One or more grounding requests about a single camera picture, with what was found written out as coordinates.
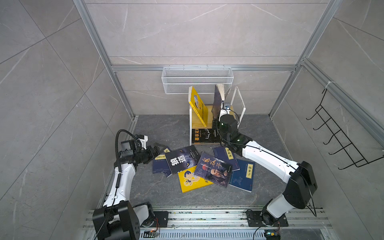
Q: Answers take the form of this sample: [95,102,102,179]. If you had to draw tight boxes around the black book white characters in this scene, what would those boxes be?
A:
[165,146,201,174]

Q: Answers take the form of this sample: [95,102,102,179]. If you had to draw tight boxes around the purple portrait book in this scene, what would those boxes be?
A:
[212,84,229,126]
[194,152,233,188]

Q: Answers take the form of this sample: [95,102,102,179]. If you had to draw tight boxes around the yellow cartoon book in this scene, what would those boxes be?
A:
[178,166,213,193]

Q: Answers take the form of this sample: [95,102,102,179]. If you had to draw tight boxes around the wooden two-tier shelf rack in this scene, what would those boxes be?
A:
[188,85,246,145]

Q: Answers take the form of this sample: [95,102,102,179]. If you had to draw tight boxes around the black wall hook rack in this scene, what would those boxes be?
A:
[306,89,384,170]

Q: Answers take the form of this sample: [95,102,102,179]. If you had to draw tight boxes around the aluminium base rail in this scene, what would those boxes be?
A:
[80,206,334,240]

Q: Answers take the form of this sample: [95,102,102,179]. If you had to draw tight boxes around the navy book yellow label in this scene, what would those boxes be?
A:
[214,147,240,172]

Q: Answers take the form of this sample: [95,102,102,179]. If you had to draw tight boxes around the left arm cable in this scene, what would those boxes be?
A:
[113,129,139,173]

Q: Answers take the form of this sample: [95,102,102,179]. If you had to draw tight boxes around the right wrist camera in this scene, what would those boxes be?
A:
[221,102,231,111]

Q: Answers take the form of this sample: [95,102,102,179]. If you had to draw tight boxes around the blue book yellow label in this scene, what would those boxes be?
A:
[229,160,256,193]

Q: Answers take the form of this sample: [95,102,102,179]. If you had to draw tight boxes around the white wire mesh basket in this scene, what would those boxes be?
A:
[162,67,234,95]

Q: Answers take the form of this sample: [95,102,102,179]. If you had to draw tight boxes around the black book lower shelf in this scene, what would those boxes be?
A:
[192,129,221,145]

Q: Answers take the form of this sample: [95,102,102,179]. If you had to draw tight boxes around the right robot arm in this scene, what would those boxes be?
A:
[213,110,318,226]

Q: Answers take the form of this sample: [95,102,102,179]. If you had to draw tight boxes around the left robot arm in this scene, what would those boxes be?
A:
[92,135,160,240]

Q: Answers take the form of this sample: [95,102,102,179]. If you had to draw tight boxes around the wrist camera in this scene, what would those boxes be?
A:
[221,102,231,111]
[136,135,149,150]

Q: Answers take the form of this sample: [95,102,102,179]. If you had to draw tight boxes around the dark blue book left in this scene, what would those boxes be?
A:
[152,146,172,178]

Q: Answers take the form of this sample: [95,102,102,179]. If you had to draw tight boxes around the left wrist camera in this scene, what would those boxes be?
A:
[136,135,149,150]

